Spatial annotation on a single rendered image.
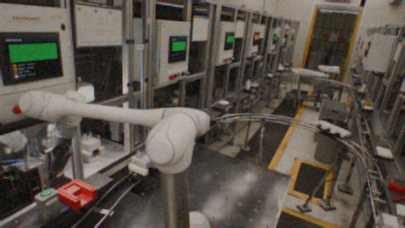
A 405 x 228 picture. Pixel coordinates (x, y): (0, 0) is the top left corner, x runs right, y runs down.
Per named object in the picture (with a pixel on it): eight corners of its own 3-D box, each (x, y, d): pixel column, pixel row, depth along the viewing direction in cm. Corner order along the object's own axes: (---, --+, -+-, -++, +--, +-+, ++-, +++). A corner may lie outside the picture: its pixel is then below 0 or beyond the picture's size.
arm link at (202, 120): (172, 100, 109) (157, 110, 96) (212, 103, 105) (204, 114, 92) (173, 129, 113) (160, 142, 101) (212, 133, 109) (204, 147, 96)
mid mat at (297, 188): (332, 209, 284) (332, 208, 284) (282, 192, 306) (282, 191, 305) (334, 168, 369) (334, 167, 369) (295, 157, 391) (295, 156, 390)
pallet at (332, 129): (311, 128, 291) (314, 120, 287) (319, 128, 298) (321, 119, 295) (341, 143, 262) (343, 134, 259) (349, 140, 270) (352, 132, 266)
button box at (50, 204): (45, 221, 117) (42, 200, 113) (34, 214, 120) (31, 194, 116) (61, 211, 123) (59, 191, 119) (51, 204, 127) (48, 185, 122)
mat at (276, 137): (268, 185, 316) (268, 184, 316) (223, 170, 339) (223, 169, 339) (312, 91, 815) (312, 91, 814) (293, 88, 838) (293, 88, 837)
